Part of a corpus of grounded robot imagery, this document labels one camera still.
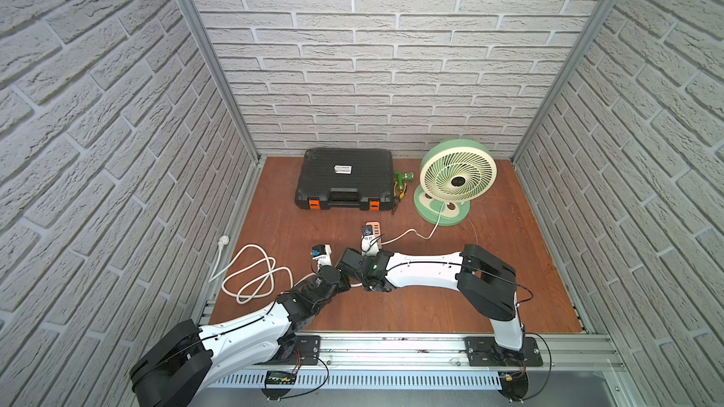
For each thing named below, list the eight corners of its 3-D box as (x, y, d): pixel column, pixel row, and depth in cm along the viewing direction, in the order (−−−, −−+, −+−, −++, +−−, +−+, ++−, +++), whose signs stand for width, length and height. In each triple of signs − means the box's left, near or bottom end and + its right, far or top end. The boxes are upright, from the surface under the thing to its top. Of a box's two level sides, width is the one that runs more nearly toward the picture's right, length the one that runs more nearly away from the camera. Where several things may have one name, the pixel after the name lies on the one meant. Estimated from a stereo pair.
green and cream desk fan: (415, 225, 101) (431, 167, 76) (412, 200, 108) (426, 139, 84) (473, 225, 101) (507, 167, 77) (467, 200, 108) (496, 140, 84)
